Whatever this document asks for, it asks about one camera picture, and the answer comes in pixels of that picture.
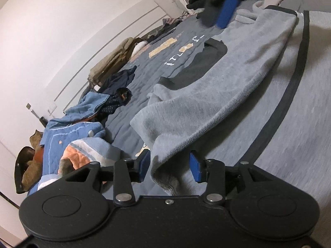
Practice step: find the dark grey crumpled garment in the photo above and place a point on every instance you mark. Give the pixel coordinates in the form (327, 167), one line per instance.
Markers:
(165, 28)

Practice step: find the white headboard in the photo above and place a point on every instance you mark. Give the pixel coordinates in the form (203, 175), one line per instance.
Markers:
(103, 38)

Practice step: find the blue orange printed blanket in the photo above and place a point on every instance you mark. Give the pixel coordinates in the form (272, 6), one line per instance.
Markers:
(75, 134)

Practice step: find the navy garment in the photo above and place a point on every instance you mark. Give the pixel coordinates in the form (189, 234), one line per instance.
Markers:
(119, 80)

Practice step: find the white pillow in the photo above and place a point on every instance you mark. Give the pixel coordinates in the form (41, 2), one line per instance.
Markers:
(138, 47)

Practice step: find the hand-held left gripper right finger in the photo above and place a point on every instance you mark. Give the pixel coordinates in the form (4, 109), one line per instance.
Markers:
(196, 168)

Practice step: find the dark dotted garment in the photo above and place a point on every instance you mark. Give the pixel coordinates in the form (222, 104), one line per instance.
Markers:
(113, 103)

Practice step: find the light blue denim garment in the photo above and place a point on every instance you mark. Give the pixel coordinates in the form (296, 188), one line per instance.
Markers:
(85, 106)

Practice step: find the white wardrobe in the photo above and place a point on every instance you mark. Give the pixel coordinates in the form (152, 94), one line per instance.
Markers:
(7, 173)

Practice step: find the small black wall device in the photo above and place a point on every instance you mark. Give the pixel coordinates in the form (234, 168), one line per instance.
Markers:
(29, 106)

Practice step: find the black wall holder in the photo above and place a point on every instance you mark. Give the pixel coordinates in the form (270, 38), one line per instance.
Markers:
(43, 121)

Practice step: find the grey printed bed quilt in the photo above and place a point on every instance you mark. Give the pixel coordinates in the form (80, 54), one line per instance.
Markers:
(160, 56)

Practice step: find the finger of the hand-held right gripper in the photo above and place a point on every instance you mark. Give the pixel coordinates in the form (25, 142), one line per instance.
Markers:
(227, 10)

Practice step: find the folded khaki blankets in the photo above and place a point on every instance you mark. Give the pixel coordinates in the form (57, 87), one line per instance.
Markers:
(111, 59)

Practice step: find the grey sweatshirt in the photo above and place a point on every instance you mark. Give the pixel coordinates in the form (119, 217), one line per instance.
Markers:
(232, 82)

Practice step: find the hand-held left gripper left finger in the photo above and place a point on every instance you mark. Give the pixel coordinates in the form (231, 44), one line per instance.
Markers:
(144, 166)

